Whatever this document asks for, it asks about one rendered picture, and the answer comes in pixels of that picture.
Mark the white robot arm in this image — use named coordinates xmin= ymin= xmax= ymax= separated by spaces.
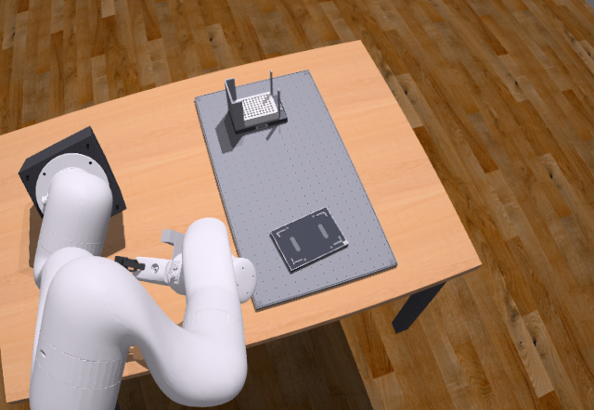
xmin=29 ymin=153 xmax=257 ymax=410

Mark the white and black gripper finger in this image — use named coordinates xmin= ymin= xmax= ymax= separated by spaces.
xmin=114 ymin=256 xmax=146 ymax=273

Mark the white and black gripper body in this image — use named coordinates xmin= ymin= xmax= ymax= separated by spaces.
xmin=133 ymin=257 xmax=173 ymax=288

